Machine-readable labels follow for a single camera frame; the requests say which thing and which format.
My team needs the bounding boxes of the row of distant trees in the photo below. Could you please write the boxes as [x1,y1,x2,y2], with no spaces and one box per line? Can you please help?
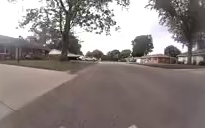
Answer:
[85,48,133,62]

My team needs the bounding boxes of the white car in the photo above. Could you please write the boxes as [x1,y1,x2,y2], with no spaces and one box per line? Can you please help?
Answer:
[83,56,98,62]

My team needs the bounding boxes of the grey asphalt road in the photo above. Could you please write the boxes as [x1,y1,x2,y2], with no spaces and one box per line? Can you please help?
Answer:
[0,61,205,128]

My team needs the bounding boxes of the house with pale roof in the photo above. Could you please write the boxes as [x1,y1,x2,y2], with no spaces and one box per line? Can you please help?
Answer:
[48,48,82,61]

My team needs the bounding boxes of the tall dark round tree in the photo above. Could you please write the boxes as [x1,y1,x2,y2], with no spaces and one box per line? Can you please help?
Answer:
[131,34,155,58]

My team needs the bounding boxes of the low red brick house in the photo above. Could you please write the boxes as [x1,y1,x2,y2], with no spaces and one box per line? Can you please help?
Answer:
[136,53,178,65]

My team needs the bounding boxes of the grass lawn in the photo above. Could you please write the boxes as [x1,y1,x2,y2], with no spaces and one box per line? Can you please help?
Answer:
[0,58,98,72]

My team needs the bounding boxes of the large leafy tree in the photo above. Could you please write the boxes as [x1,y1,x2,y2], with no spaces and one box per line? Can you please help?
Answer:
[8,0,131,62]

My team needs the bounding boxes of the grass verge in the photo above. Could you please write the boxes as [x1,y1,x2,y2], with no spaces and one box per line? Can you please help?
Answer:
[136,62,205,70]

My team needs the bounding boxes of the pale concrete driveway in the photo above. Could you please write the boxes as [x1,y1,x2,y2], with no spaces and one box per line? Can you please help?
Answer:
[0,62,78,123]

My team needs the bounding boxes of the dark brick house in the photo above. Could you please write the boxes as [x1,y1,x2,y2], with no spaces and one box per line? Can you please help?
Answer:
[0,32,52,61]

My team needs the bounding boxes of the large tree with pale trunk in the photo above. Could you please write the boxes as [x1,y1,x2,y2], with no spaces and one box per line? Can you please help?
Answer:
[145,0,205,65]

